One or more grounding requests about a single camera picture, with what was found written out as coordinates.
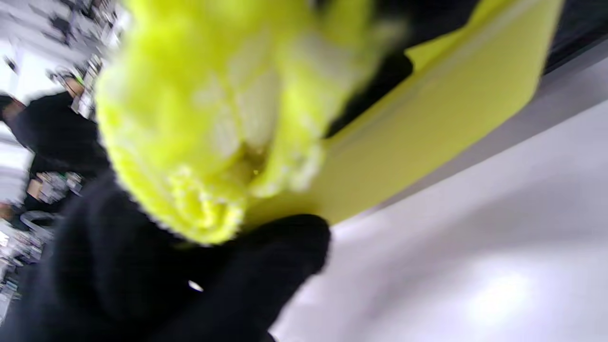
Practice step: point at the black plastic tray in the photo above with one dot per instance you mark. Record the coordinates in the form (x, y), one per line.
(579, 28)

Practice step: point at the yellow plastic food container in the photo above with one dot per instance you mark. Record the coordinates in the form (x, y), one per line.
(427, 123)

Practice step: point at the person's right hand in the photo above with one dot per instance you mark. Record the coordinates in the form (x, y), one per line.
(118, 275)

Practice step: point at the white yellow-edged dish cloth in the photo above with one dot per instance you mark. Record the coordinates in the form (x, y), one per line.
(199, 118)

